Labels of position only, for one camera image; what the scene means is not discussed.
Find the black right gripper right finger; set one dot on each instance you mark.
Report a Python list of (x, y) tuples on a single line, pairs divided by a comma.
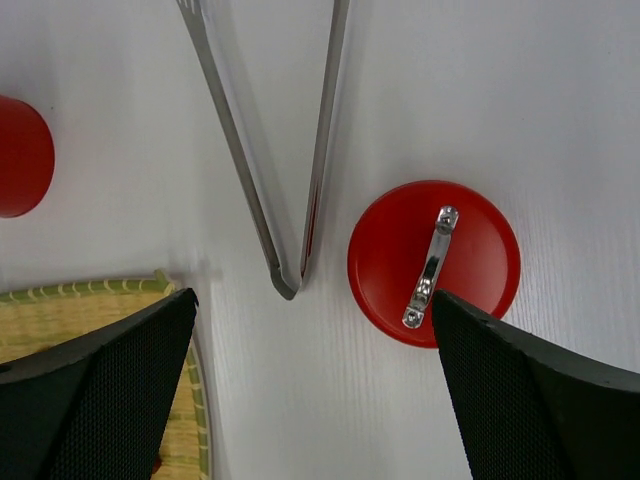
[(527, 408)]

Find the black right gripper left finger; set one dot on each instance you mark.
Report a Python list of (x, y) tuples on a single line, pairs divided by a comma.
[(96, 406)]

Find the steel serving tongs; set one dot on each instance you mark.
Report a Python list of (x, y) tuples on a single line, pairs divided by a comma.
[(192, 14)]

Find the square bamboo tray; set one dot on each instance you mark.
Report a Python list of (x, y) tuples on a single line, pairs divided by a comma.
[(38, 318)]

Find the red round lid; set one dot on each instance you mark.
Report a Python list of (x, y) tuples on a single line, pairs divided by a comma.
[(389, 246)]

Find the red cylindrical container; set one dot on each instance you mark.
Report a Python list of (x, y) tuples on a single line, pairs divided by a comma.
[(27, 158)]

